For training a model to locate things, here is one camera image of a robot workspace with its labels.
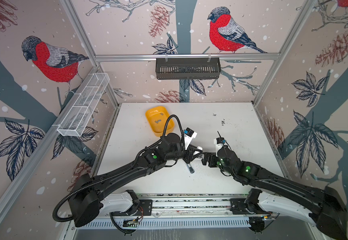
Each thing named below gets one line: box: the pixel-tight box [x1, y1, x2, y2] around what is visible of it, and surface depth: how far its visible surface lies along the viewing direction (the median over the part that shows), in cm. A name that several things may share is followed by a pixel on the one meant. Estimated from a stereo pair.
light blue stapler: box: [186, 163, 195, 174], surface depth 88 cm
